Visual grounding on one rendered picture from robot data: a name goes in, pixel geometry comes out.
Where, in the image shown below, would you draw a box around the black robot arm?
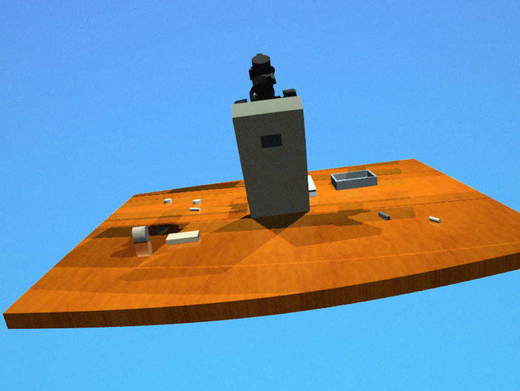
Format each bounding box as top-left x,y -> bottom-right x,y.
249,53 -> 276,100

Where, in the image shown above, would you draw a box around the light blue square tray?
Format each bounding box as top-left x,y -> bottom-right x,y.
330,169 -> 378,190

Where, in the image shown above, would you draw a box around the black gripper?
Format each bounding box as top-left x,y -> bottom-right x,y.
234,88 -> 297,104

